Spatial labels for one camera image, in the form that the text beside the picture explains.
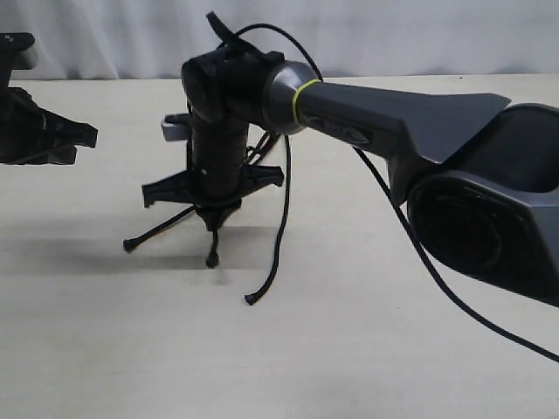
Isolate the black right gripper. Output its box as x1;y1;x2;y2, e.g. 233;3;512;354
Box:
141;113;284;231

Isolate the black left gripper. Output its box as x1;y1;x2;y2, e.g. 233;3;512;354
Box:
1;87;97;165

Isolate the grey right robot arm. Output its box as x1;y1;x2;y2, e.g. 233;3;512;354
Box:
142;47;558;305

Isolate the white backdrop curtain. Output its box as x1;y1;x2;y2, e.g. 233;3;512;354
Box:
1;1;558;79

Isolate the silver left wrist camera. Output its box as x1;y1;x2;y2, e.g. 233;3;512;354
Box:
1;32;38;70

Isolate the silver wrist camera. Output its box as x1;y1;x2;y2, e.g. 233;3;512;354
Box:
1;32;38;70
161;113;191;142

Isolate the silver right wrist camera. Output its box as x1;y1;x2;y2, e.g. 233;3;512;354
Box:
161;113;191;142

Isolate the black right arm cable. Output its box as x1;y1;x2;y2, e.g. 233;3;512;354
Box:
205;11;559;364

